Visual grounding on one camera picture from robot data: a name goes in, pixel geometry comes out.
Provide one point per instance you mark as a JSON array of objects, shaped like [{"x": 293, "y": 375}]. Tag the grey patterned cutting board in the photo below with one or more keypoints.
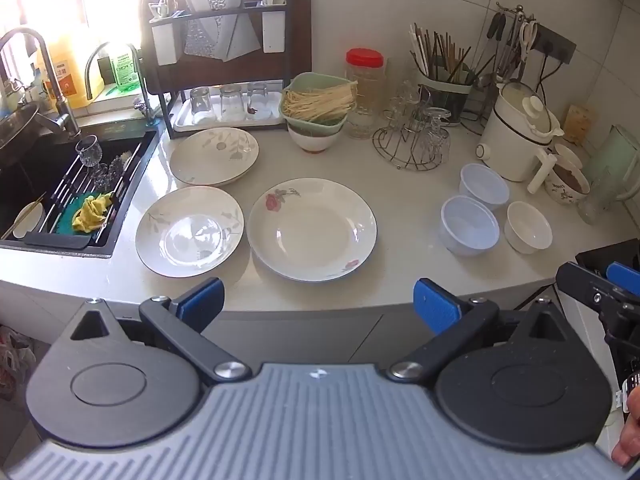
[{"x": 215, "y": 20}]

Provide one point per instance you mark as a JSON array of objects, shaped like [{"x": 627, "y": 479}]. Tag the black wall power socket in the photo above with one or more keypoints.
[{"x": 557, "y": 47}]

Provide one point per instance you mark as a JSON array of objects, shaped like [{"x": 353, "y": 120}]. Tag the white electric cooking pot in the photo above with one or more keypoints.
[{"x": 510, "y": 145}]

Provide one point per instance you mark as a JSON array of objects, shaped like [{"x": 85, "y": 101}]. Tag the tall steel faucet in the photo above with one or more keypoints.
[{"x": 48, "y": 65}]

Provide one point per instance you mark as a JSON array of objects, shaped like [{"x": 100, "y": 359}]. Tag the metal utensil hanging rack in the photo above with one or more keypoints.
[{"x": 500, "y": 30}]

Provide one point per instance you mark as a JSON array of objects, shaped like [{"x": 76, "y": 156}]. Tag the grey base cabinet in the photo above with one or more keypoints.
[{"x": 310, "y": 340}]

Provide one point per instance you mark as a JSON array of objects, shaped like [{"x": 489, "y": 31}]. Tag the green plastic basket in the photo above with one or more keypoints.
[{"x": 315, "y": 129}]

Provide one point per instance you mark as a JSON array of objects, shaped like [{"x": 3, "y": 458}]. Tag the pink flower white plate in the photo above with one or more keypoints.
[{"x": 311, "y": 230}]

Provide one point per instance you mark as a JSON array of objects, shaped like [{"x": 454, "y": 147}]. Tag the glass pot lid white knob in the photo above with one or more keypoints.
[{"x": 530, "y": 106}]

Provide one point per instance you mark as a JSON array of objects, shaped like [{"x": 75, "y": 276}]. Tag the plastic bags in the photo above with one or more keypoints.
[{"x": 12, "y": 360}]

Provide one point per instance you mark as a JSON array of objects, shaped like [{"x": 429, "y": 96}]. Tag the green sponge cloth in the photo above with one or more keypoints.
[{"x": 65, "y": 217}]

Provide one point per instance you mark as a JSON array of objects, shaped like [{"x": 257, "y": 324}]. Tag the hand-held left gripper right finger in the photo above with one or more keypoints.
[{"x": 436, "y": 306}]

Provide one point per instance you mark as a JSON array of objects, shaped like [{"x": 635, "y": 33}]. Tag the purple stem goblet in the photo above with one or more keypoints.
[{"x": 424, "y": 101}]

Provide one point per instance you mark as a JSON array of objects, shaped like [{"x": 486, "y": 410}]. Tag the wooden chopsticks pair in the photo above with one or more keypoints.
[{"x": 22, "y": 216}]

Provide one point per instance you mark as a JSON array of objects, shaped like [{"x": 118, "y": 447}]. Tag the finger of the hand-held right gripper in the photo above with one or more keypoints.
[
  {"x": 582, "y": 282},
  {"x": 625, "y": 276}
]

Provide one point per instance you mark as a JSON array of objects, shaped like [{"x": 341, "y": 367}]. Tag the small steel faucet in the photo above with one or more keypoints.
[{"x": 142, "y": 89}]

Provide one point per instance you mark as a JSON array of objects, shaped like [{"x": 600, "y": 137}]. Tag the ribbed glass cup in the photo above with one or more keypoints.
[{"x": 591, "y": 207}]

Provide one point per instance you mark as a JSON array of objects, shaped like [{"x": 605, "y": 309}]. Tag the clear drinking glass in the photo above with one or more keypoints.
[
  {"x": 257, "y": 97},
  {"x": 231, "y": 101},
  {"x": 200, "y": 102}
]

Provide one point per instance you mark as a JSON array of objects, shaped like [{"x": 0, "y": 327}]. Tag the yellow cloth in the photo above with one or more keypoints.
[{"x": 92, "y": 212}]

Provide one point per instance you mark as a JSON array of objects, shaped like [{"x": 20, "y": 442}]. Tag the pale green kettle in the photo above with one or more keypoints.
[{"x": 617, "y": 155}]

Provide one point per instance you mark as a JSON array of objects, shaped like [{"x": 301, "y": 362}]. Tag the floral ceramic mug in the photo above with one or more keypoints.
[{"x": 567, "y": 184}]

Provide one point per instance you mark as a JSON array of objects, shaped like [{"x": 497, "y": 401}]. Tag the tall clear glass tumbler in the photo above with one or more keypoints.
[{"x": 398, "y": 79}]

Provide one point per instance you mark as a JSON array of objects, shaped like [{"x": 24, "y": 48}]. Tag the black induction cooker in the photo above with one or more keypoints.
[{"x": 595, "y": 259}]

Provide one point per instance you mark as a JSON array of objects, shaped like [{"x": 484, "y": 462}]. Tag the small white ceramic bowl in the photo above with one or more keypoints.
[{"x": 527, "y": 227}]

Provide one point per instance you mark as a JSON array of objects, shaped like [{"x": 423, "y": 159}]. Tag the white bowl with red base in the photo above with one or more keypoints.
[{"x": 315, "y": 141}]

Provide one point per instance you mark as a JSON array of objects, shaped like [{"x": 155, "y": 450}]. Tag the green detergent bottle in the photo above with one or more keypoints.
[{"x": 125, "y": 67}]

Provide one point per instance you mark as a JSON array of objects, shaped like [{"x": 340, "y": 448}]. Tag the yellow detergent bottle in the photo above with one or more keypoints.
[{"x": 67, "y": 72}]

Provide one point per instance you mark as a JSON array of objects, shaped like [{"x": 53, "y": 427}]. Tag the clear goblet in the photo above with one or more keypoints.
[{"x": 89, "y": 151}]

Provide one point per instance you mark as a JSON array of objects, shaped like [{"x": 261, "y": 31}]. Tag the leaf print white plate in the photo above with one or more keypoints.
[
  {"x": 214, "y": 156},
  {"x": 150, "y": 220}
]

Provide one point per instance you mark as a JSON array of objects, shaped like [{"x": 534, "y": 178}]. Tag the chopstick holder with utensils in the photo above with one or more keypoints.
[{"x": 435, "y": 52}]

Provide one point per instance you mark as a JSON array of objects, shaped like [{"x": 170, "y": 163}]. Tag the dark dish rack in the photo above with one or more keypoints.
[{"x": 170, "y": 76}]

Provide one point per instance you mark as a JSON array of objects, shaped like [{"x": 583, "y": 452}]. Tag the white utensil caddy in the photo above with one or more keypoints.
[
  {"x": 274, "y": 30},
  {"x": 165, "y": 45}
]

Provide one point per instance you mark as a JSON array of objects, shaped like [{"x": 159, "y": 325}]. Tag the dry yellow noodles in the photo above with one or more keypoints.
[{"x": 320, "y": 102}]

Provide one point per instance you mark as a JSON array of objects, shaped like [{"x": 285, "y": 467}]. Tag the person's right hand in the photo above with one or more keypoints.
[{"x": 631, "y": 435}]

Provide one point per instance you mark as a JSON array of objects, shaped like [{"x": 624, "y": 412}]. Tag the translucent white plastic bowl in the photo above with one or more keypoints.
[
  {"x": 484, "y": 186},
  {"x": 469, "y": 226}
]

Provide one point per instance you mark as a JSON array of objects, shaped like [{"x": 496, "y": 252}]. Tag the sink drain rack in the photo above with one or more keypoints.
[{"x": 67, "y": 185}]

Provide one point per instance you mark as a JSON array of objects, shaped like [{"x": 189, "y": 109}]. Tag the clear stemmed glass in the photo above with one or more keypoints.
[{"x": 401, "y": 107}]

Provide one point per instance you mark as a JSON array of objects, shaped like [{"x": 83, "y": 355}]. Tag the red lid plastic jar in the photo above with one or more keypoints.
[{"x": 365, "y": 77}]

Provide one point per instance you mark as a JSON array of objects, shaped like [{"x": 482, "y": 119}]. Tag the round clear glass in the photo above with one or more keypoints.
[{"x": 436, "y": 134}]

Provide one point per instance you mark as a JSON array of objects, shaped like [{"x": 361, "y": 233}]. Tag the white drain tray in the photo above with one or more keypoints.
[{"x": 227, "y": 124}]

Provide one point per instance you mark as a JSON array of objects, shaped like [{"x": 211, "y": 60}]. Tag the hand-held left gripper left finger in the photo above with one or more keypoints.
[{"x": 202, "y": 304}]

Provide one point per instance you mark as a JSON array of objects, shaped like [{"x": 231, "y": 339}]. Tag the black kitchen sink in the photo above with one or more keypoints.
[{"x": 45, "y": 170}]

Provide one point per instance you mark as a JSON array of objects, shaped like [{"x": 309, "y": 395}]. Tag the white bowl in sink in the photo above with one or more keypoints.
[{"x": 27, "y": 221}]

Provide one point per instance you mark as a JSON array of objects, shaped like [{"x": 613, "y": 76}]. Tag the steel pan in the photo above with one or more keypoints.
[{"x": 17, "y": 124}]

